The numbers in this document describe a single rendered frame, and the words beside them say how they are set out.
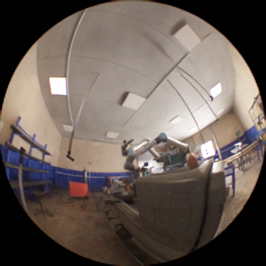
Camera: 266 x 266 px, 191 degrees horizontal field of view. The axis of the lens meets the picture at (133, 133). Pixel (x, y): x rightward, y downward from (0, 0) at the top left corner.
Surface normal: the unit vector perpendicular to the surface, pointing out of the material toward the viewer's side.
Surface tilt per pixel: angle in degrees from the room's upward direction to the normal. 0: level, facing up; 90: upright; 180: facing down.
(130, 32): 180
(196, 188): 90
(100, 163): 90
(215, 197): 90
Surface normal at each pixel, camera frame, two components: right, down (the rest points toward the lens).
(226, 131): -0.88, -0.15
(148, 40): 0.09, 0.89
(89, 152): 0.47, -0.44
